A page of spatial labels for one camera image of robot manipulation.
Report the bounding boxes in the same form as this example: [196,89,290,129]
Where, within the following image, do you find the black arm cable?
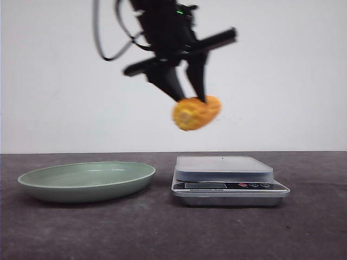
[92,0,151,62]

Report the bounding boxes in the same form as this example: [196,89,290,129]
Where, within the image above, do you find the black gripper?
[124,10,237,102]

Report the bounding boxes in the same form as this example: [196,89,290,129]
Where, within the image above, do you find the yellow toy corn cob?
[172,95,222,131]

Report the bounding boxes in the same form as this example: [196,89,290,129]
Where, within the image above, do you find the silver digital kitchen scale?
[171,155,290,207]

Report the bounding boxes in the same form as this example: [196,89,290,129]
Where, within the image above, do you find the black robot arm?
[124,1,237,102]

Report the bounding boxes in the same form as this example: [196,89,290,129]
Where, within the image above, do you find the pale green oval plate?
[17,161,156,203]

